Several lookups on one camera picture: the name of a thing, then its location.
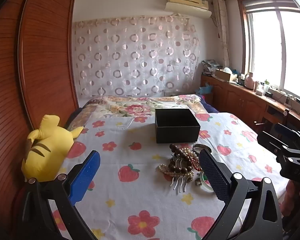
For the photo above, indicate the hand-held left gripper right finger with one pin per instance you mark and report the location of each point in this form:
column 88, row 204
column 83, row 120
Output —
column 213, row 177

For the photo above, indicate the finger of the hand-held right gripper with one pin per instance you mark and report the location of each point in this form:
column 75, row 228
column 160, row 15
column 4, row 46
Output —
column 283, row 130
column 270, row 141

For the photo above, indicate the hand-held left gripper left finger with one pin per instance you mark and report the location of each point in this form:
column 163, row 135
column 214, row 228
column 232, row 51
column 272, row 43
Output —
column 86, row 175

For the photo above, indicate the silver hair comb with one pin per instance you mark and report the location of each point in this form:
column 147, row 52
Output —
column 181, row 183

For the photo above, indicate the black jewelry box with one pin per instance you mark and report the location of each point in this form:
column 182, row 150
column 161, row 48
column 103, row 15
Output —
column 176, row 127

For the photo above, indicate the person's right hand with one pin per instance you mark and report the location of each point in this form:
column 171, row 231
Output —
column 298, row 197

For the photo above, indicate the white power strip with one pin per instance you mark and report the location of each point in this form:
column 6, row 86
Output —
column 296, row 100

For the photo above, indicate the silver bangle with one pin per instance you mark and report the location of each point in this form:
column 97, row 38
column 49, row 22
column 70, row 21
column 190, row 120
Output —
column 197, row 145

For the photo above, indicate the yellow plush toy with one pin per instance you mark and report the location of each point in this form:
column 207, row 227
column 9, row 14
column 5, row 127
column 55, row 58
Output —
column 47, row 150

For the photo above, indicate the wooden cabinet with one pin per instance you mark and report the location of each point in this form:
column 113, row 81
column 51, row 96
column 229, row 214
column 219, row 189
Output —
column 240, row 100

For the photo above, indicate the strawberry print bed sheet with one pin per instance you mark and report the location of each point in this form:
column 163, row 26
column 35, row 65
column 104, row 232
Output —
column 140, row 205

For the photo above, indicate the dark purple bedsheet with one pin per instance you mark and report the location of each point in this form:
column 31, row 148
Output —
column 208, row 103

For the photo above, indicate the floral blanket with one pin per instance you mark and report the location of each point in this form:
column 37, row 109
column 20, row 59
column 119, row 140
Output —
column 130, row 110

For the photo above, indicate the cardboard tissue box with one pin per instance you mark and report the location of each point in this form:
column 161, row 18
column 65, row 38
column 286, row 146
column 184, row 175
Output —
column 223, row 75

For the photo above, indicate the blue plush toy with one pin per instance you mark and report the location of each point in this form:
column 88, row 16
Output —
column 205, row 89

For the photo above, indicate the window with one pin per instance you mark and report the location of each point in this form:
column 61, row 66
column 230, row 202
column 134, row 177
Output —
column 265, row 42

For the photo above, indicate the pile of clutter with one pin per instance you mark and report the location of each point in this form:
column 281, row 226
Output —
column 210, row 66

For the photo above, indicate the beige window curtain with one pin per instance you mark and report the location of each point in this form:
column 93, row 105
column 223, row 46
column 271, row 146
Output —
column 221, row 30

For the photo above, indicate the wooden wardrobe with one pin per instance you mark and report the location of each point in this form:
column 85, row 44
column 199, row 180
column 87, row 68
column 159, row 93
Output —
column 45, row 55

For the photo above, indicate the circle patterned wall curtain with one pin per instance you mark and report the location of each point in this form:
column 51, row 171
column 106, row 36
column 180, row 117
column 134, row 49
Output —
column 130, row 60

